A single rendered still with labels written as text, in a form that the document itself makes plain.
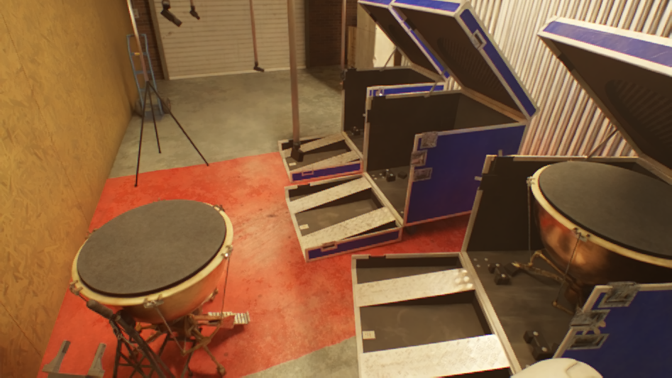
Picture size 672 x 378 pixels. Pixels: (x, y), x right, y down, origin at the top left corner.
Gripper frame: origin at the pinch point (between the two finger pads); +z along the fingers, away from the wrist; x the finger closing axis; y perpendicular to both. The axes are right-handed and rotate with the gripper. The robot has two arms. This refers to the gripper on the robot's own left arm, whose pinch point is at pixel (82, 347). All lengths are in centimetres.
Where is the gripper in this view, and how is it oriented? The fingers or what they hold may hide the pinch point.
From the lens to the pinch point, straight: 154.8
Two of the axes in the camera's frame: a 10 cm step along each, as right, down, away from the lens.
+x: -10.0, -0.3, 0.1
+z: 0.3, -7.7, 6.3
